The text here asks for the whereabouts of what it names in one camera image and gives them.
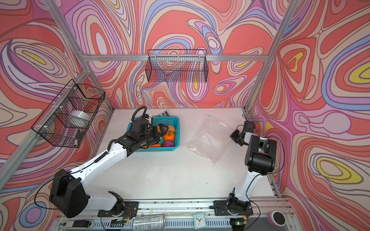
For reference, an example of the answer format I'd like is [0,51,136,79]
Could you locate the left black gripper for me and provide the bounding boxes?
[138,123,169,146]

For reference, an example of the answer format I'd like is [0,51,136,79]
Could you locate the orange carrot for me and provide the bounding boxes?
[143,144,162,149]

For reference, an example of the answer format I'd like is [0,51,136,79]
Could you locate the small orange pumpkin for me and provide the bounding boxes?
[164,131,175,141]

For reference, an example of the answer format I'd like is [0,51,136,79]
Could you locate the clear zip top bag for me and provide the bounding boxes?
[186,115,232,164]

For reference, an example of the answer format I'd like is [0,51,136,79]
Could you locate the purple red onion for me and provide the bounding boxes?
[162,140,175,147]

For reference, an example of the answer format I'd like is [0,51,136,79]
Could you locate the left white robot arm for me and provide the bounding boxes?
[49,116,169,218]

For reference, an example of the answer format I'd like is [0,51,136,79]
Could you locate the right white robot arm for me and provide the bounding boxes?
[226,121,277,210]

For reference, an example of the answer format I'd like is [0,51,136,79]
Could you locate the striped booklet behind basket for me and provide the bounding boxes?
[158,111,171,117]

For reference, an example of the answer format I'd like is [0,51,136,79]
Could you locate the teal plastic basket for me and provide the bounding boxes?
[126,116,180,153]

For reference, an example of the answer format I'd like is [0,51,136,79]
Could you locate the silver tape roll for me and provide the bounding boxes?
[67,110,91,129]

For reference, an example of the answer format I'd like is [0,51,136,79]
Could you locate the silver drink can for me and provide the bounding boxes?
[133,215,165,231]

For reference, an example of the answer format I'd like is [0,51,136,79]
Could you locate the pink tape roll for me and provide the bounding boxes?
[267,211,286,227]

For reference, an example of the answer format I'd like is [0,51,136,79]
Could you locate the small teal alarm clock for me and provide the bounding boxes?
[193,212,207,230]

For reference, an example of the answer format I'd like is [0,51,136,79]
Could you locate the black corrugated cable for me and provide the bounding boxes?
[131,106,148,122]

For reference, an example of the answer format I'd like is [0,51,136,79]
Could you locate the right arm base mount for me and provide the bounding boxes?
[209,188,253,217]

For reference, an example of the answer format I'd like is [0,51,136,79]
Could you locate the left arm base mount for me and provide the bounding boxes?
[98,191,139,219]

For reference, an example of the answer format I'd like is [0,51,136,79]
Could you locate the left black wire basket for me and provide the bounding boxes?
[31,80,106,148]

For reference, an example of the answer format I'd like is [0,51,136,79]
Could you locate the black wire basket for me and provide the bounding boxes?
[145,49,209,83]
[31,80,106,148]

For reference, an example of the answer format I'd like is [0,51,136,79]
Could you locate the back black wire basket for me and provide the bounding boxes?
[145,49,209,83]

